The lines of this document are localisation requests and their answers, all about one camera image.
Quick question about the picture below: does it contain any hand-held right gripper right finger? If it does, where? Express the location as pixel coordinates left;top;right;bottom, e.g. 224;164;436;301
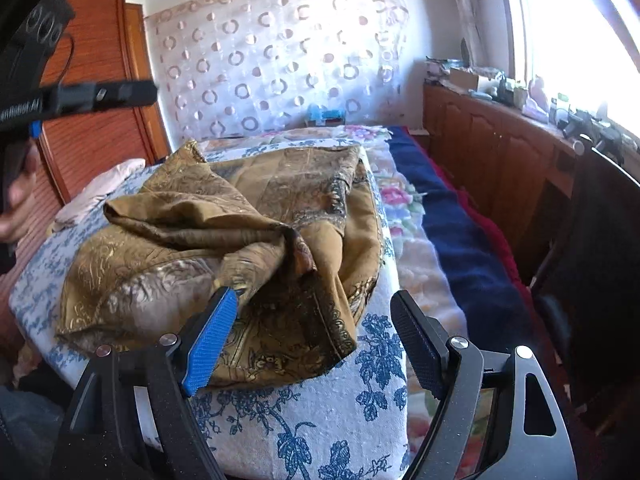
390;290;578;480

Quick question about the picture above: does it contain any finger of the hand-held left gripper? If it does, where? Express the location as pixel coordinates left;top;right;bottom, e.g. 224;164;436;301
49;79;159;115

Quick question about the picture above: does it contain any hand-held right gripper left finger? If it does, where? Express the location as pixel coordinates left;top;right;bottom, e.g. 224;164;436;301
47;287;240;480

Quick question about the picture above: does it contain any golden patterned garment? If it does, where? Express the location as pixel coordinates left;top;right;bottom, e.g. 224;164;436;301
55;140;386;389

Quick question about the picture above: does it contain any person's left hand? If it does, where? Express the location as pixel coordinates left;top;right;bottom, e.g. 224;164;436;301
0;145;45;245

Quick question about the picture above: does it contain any wooden wardrobe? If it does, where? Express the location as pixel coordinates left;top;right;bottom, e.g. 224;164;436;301
0;0;172;341

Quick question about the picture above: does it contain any pale pink cloth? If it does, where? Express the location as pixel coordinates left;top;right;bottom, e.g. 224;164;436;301
54;158;147;227

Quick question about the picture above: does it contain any navy blanket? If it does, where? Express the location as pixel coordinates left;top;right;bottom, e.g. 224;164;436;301
387;131;527;332

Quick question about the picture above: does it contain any pink floral blanket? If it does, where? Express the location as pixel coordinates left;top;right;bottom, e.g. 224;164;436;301
270;125;451;461

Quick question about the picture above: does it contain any circle-patterned lace curtain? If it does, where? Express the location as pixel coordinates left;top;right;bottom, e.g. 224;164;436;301
145;0;412;144

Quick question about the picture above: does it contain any black chair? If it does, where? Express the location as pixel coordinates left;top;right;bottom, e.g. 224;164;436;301
529;139;640;432

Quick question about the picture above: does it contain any wooden cabinet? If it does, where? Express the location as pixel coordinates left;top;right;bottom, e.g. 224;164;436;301
422;82;592;282

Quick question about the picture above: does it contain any blue tissue box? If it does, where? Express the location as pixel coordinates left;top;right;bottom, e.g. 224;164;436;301
306;104;347;127

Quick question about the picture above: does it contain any cardboard box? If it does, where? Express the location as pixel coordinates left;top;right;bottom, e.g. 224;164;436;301
446;67;482;93

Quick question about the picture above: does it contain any pale window curtain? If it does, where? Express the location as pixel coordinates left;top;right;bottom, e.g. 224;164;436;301
439;0;489;69

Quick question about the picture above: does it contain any window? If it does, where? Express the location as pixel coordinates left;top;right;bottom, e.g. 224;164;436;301
500;0;640;147

